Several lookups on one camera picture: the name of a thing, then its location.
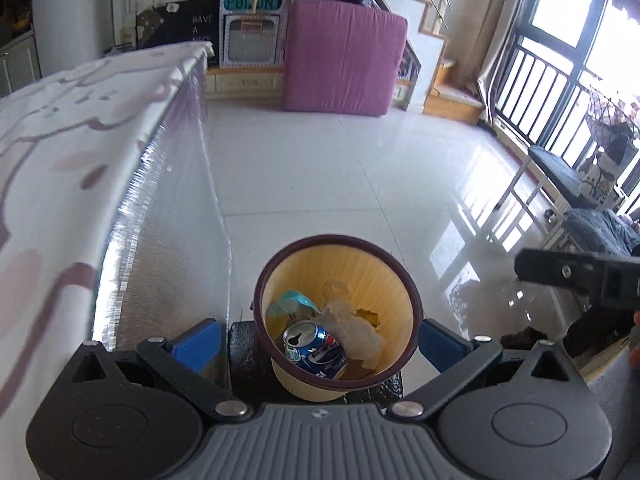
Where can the beige curtain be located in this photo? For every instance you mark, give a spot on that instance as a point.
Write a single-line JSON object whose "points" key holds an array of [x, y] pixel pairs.
{"points": [[500, 35]]}

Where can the wooden staircase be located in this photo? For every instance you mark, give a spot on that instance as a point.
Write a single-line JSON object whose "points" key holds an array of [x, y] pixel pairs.
{"points": [[440, 70]]}

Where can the purple mattress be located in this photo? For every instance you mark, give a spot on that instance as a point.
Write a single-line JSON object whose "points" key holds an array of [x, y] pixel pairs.
{"points": [[345, 55]]}

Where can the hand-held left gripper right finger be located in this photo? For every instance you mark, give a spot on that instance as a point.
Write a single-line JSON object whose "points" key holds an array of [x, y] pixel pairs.
{"points": [[442, 347]]}

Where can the pale blue plastic packaging bag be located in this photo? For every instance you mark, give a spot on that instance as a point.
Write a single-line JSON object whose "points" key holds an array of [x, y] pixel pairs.
{"points": [[290, 302]]}

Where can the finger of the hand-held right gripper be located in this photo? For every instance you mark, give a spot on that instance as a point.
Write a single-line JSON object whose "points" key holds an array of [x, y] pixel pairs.
{"points": [[550, 267]]}

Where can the blue soda can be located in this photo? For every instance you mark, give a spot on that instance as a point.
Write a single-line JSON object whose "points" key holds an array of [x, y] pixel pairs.
{"points": [[315, 352]]}

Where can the gold foil wrapper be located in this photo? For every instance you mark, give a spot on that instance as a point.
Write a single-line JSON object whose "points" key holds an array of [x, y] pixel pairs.
{"points": [[369, 319]]}

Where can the blue jeans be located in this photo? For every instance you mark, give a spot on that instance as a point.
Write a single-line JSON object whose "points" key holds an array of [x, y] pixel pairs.
{"points": [[600, 232]]}

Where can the kitchen cabinets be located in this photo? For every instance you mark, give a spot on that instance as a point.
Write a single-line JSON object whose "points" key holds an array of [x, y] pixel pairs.
{"points": [[17, 60]]}

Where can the white tissue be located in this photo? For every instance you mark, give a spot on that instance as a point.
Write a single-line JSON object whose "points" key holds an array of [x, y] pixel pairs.
{"points": [[350, 330]]}

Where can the low drawer cabinet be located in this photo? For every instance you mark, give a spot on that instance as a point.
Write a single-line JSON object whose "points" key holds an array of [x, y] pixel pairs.
{"points": [[245, 82]]}

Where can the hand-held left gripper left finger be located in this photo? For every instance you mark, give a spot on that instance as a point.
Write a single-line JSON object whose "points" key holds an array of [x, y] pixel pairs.
{"points": [[196, 347]]}

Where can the white bench dark cushion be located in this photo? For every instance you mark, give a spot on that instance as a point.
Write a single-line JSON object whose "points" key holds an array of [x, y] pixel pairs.
{"points": [[555, 175]]}

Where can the black letter board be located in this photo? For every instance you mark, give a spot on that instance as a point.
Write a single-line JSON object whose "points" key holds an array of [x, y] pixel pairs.
{"points": [[185, 25]]}

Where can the black window railing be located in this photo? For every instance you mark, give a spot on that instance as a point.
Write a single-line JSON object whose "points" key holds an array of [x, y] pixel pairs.
{"points": [[540, 105]]}

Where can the dark shoe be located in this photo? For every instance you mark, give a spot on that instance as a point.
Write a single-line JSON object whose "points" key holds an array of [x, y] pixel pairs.
{"points": [[595, 335]]}

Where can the cat print cushion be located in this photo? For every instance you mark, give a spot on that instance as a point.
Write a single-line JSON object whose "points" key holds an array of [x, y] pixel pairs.
{"points": [[600, 180]]}

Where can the yellow trash bin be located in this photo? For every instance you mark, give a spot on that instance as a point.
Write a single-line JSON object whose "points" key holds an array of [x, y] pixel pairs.
{"points": [[320, 265]]}

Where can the teal sign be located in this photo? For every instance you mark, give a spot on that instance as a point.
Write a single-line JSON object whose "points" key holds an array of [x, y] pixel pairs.
{"points": [[251, 1]]}

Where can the perforated metal cabinet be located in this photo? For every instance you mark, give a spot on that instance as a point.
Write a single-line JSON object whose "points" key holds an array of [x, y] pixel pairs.
{"points": [[252, 40]]}

